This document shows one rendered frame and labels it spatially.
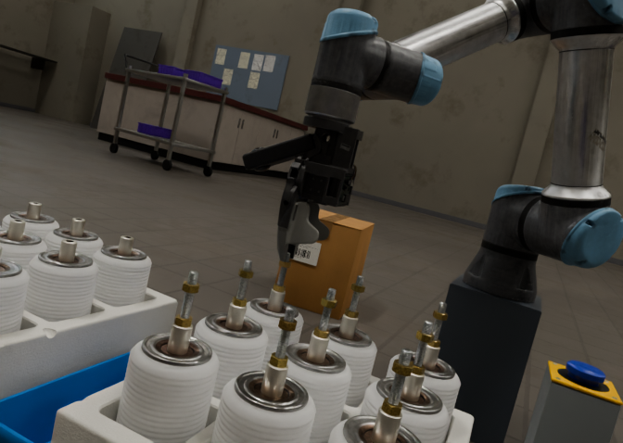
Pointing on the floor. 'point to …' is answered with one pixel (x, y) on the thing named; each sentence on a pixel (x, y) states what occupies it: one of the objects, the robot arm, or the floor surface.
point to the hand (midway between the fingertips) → (284, 249)
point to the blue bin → (54, 400)
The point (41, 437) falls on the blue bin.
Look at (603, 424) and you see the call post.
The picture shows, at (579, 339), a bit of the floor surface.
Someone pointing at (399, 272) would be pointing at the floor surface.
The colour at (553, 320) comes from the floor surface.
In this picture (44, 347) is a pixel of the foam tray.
